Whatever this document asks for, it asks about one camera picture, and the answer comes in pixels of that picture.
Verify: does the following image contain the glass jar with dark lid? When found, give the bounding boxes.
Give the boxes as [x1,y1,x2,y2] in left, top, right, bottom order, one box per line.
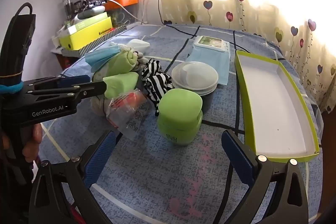
[62,0,73,20]

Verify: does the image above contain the green cardboard box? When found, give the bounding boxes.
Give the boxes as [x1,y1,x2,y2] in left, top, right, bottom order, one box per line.
[234,50,320,164]

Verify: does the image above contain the light green sock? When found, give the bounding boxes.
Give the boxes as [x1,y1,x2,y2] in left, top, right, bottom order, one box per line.
[103,72,139,99]
[91,49,137,83]

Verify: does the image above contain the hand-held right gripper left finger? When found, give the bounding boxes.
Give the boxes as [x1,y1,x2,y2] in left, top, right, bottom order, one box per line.
[28,130,118,224]

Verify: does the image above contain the grey glasses case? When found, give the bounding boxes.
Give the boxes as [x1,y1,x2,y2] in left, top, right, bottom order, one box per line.
[77,6,105,19]

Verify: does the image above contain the person's left hand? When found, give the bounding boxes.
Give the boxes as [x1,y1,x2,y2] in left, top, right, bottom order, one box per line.
[22,124,43,164]

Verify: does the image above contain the green white flat box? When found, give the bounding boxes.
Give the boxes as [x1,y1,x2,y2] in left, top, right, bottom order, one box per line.
[66,13,109,33]

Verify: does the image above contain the white cloth with stripes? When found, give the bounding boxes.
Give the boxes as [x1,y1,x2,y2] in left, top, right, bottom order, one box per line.
[91,97,111,117]

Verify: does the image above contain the pale white sock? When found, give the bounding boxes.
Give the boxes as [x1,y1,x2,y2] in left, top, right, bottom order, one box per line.
[126,39,151,55]

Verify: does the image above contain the blue checkered bed sheet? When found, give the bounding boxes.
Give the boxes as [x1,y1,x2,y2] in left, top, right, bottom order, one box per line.
[39,24,323,224]

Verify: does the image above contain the white cable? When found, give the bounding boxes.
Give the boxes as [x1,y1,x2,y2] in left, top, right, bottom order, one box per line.
[105,0,145,24]

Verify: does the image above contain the orange tray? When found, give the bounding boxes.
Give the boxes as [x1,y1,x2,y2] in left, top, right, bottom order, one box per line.
[105,0,139,10]

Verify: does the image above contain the black white striped sock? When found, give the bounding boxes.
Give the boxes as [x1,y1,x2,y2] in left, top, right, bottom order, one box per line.
[142,59,174,116]

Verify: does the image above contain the green lidded jar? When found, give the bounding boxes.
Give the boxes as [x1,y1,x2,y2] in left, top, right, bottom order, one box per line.
[157,88,204,147]

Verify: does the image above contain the black white striped box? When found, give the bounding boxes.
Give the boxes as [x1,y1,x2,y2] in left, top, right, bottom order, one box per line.
[56,27,128,58]

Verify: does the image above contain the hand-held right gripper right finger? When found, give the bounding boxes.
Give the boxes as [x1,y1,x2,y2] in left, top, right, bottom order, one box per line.
[221,130,309,224]

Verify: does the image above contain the blue wet wipes pack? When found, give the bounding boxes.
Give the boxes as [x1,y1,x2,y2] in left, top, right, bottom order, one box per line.
[187,35,231,86]

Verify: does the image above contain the clear plastic packet red contents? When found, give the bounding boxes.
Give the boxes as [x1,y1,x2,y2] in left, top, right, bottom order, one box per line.
[106,90,153,139]

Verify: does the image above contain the black cable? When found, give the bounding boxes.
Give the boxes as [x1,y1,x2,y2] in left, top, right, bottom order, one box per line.
[157,0,248,52]

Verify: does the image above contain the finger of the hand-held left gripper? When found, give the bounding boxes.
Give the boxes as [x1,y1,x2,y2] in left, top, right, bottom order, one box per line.
[23,75,91,89]
[25,81,108,106]

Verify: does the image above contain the yellow box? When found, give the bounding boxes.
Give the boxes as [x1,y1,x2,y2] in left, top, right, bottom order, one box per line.
[59,17,113,51]

